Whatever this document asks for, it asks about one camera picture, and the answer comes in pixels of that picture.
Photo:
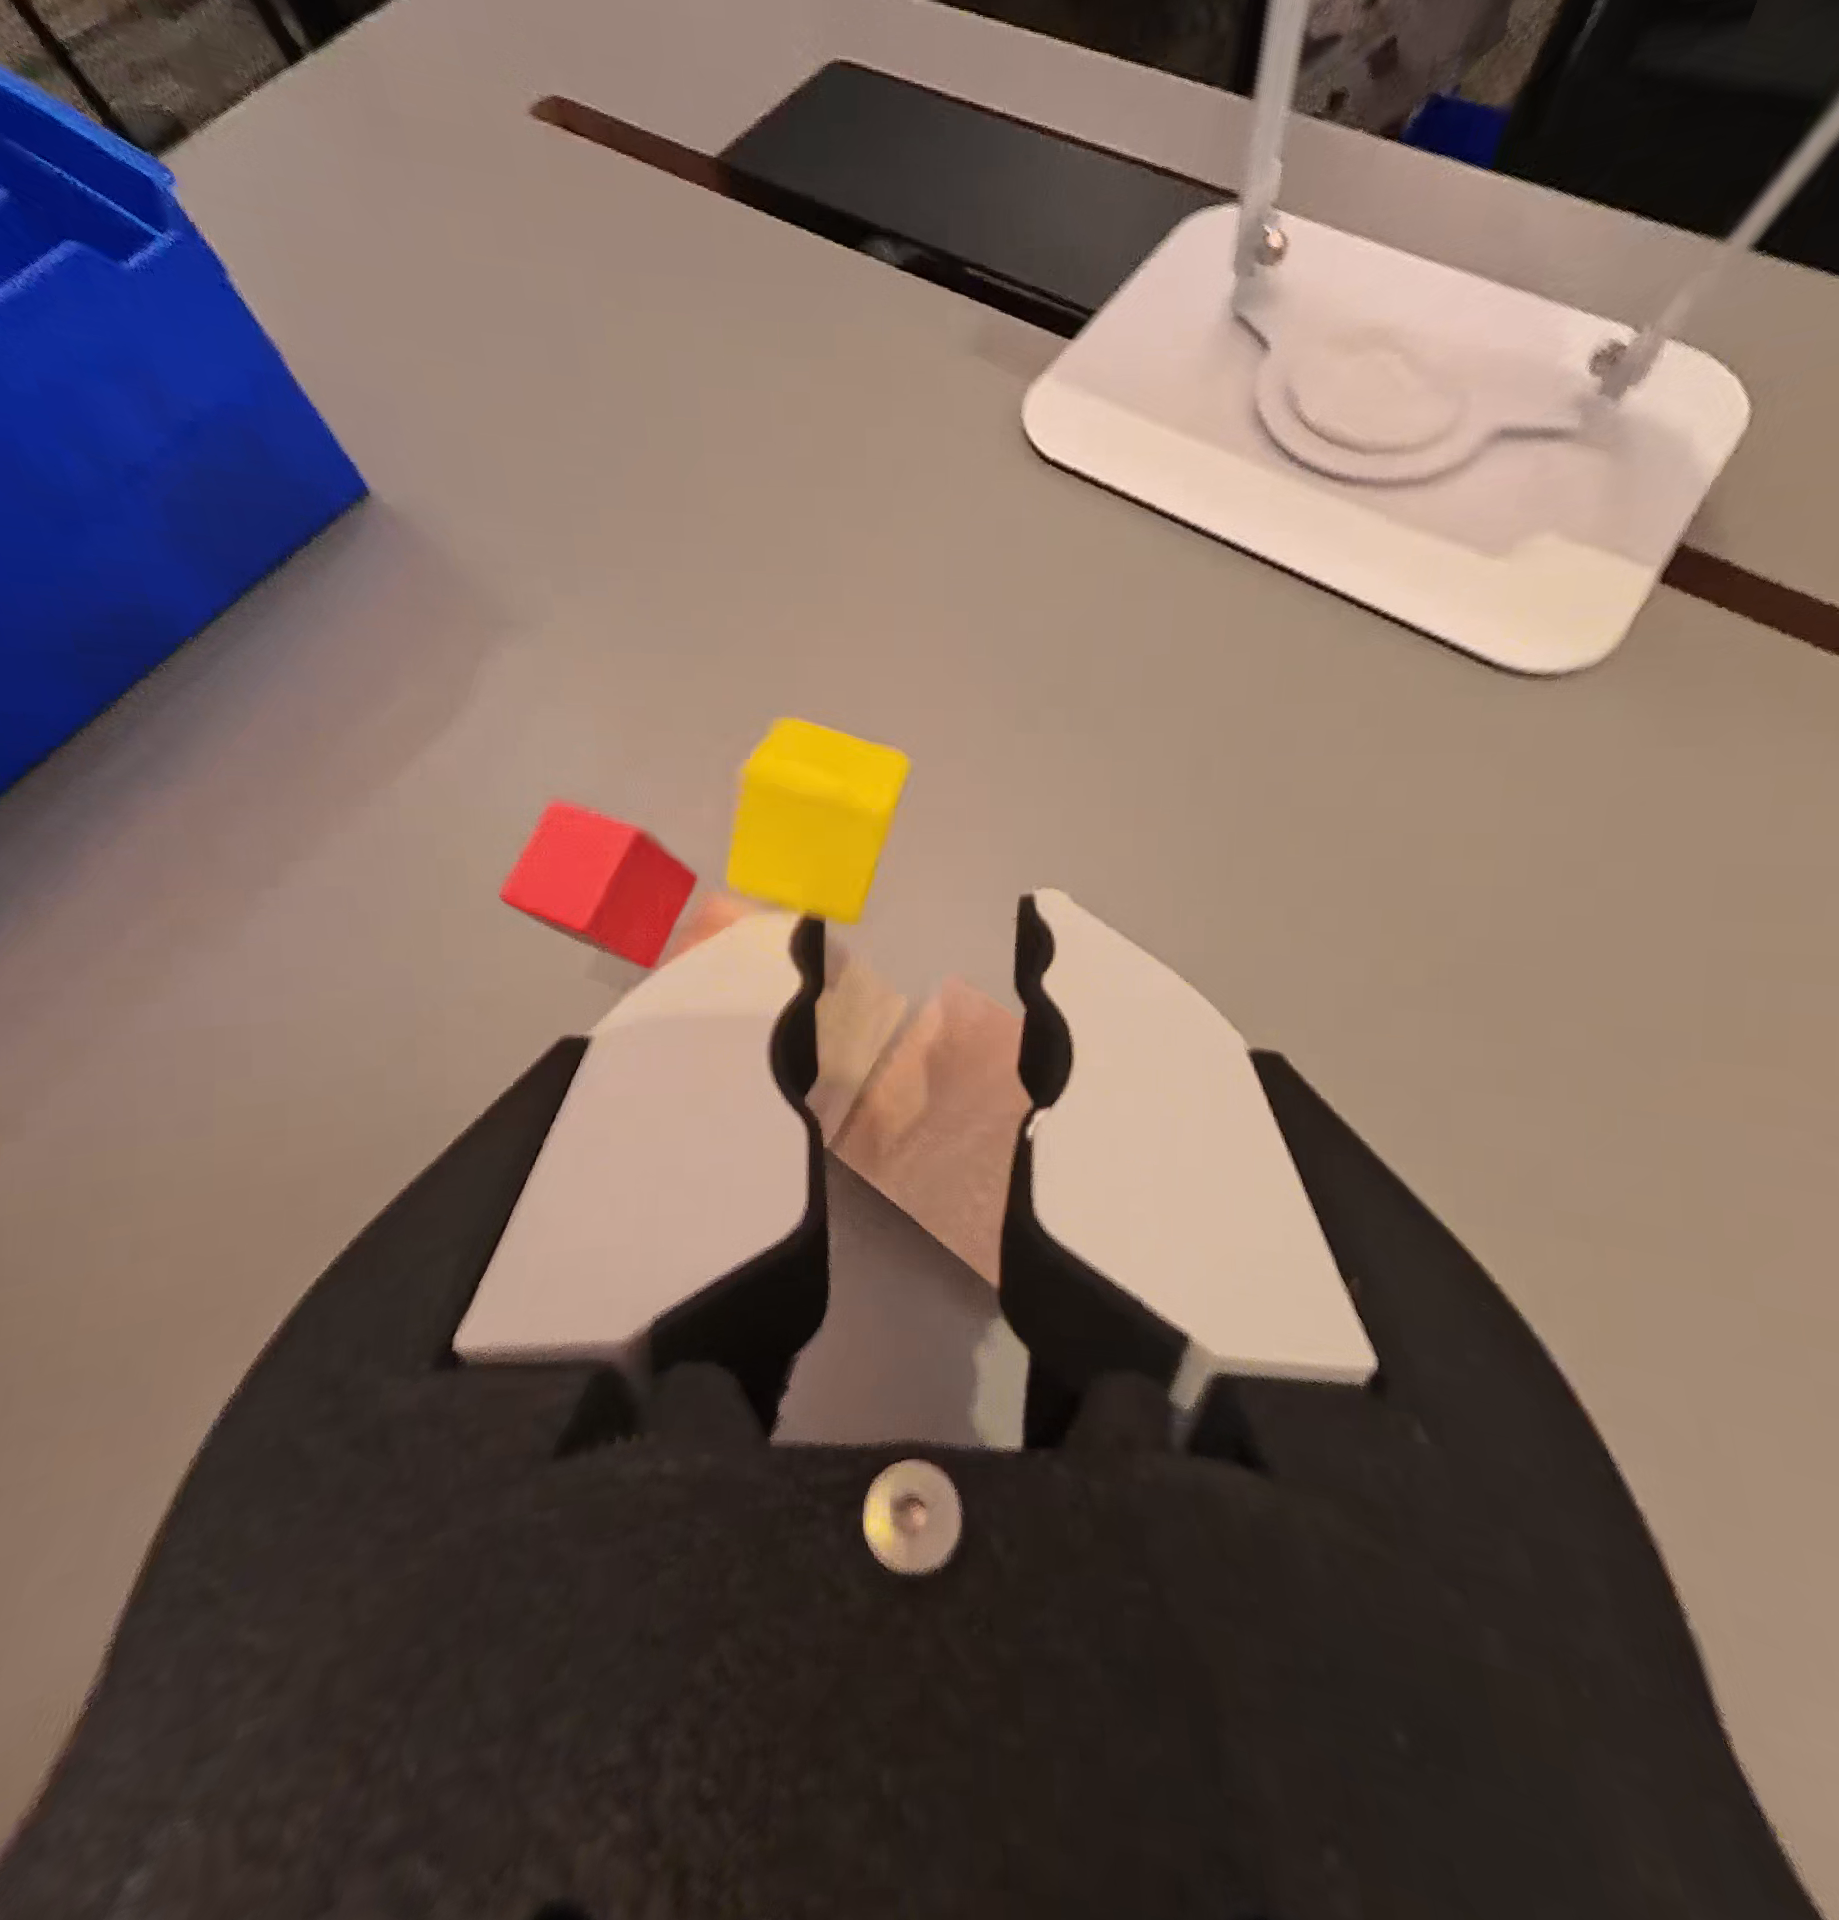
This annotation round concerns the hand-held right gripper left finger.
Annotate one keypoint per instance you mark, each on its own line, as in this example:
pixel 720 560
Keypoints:
pixel 666 1141

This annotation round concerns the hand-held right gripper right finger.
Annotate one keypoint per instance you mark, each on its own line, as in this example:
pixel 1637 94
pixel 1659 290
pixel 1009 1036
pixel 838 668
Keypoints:
pixel 1191 1185

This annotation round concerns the large natural wooden cube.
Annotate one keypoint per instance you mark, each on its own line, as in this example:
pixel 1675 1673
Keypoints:
pixel 920 1141

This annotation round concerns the red wooden cube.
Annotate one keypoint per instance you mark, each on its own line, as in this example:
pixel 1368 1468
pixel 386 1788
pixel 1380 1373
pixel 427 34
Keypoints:
pixel 591 876

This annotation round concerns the yellow wooden cube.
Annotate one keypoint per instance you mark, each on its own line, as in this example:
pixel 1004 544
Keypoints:
pixel 815 841

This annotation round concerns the white stand with wooden board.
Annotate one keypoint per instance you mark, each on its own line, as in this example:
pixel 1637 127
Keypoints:
pixel 1386 525

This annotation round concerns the blue plastic bin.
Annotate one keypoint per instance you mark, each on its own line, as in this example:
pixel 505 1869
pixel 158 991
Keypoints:
pixel 125 496

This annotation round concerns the black flat tablet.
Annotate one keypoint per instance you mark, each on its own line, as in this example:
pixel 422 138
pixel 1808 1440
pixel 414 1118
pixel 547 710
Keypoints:
pixel 980 181

